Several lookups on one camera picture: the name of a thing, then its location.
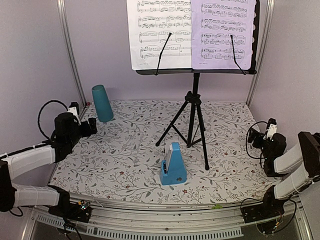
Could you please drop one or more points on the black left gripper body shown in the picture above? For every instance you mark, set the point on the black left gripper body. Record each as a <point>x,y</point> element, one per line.
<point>87,131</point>

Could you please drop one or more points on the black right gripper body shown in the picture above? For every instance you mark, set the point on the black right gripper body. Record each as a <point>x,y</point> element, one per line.
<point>259,135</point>

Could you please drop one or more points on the black music stand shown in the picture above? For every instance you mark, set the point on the black music stand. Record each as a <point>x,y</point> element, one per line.
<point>193,97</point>

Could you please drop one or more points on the blue metronome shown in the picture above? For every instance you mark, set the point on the blue metronome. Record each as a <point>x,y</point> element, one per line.
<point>173,170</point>

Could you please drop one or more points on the purple sheet music page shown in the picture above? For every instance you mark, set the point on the purple sheet music page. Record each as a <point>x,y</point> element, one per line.
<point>222,33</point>

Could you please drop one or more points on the sheet music booklet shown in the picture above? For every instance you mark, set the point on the sheet music booklet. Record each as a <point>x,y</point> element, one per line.
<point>160,33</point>

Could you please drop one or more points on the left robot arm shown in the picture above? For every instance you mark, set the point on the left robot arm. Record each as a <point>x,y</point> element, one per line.
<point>68,131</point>

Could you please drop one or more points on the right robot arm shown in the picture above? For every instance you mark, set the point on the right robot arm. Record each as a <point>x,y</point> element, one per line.
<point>300,166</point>

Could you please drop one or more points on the teal ceramic vase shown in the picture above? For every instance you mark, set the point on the teal ceramic vase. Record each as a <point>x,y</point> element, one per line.
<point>102,104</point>

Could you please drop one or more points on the floral table mat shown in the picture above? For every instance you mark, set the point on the floral table mat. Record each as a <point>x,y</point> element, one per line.
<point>141,156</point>

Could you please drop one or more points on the green tape piece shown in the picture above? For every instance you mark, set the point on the green tape piece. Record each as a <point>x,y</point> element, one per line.
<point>216,206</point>

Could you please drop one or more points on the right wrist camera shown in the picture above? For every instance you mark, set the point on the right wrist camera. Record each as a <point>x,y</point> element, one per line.
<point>271,129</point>

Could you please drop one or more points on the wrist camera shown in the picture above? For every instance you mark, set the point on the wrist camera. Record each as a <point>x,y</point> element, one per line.
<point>271,129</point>
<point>74,109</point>

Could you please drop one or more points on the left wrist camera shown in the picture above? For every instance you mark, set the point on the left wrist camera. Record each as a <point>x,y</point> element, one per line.
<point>74,109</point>

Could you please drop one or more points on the aluminium front rail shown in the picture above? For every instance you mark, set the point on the aluminium front rail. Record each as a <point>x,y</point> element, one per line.
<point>124,220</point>

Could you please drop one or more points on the aluminium frame post right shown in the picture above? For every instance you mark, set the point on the aluminium frame post right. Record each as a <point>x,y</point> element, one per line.
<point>265,21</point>

